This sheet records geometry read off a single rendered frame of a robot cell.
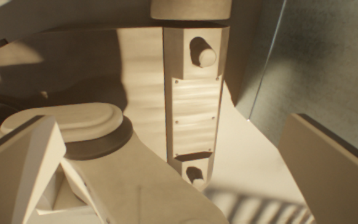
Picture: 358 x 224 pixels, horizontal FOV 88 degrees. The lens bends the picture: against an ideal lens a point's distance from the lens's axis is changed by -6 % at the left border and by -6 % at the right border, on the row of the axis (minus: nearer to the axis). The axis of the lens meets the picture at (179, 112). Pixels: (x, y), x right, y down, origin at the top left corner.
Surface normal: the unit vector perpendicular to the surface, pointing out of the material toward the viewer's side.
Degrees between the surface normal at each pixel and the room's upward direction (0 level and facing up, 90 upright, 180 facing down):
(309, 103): 90
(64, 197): 90
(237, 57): 0
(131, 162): 90
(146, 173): 90
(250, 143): 0
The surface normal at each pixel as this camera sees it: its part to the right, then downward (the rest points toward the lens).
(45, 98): 0.22, 0.48
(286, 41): -0.97, 0.00
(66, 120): 0.00, -0.87
